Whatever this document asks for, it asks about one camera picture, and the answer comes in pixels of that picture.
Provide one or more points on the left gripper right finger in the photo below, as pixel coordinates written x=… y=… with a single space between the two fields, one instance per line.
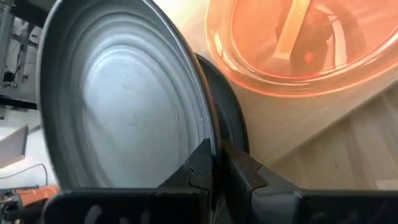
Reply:
x=242 y=174

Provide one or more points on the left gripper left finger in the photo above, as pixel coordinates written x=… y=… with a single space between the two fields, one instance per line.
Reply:
x=199 y=168

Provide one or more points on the black round plate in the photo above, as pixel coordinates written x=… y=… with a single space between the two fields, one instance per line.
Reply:
x=124 y=109
x=227 y=109

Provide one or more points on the orange translucent plate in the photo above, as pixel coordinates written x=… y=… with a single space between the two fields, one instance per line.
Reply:
x=264 y=46

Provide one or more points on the orange wheeled cart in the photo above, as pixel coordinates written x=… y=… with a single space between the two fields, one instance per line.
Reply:
x=37 y=194

